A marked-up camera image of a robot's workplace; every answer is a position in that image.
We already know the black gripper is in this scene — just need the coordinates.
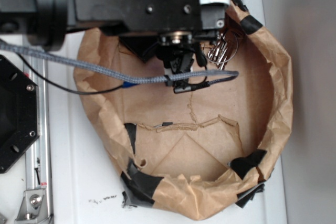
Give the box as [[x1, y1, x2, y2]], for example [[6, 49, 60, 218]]
[[68, 0, 231, 35]]

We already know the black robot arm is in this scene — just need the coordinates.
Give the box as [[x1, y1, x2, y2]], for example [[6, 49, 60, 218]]
[[1, 0, 231, 51]]

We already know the black square box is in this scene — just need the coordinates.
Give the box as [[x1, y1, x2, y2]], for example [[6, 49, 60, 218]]
[[119, 36, 158, 63]]

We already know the brown paper bag bin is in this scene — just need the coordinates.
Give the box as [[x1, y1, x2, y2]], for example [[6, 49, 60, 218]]
[[73, 0, 293, 220]]

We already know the grey braided cable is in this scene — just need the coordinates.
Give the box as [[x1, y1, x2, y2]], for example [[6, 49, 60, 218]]
[[0, 39, 239, 86]]

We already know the silver key bunch on ring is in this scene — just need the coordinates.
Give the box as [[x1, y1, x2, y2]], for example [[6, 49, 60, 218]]
[[201, 28, 245, 70]]

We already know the thin black wire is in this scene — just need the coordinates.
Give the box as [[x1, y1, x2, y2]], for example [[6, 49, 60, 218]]
[[17, 53, 211, 95]]

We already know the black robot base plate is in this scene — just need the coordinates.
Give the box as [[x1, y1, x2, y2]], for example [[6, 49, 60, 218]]
[[1, 55, 39, 174]]

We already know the aluminium extrusion rail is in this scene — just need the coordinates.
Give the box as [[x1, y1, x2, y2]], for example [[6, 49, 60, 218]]
[[23, 65, 54, 223]]

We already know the silver corner bracket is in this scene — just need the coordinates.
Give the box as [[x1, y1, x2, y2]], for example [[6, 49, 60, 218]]
[[15, 189, 49, 223]]

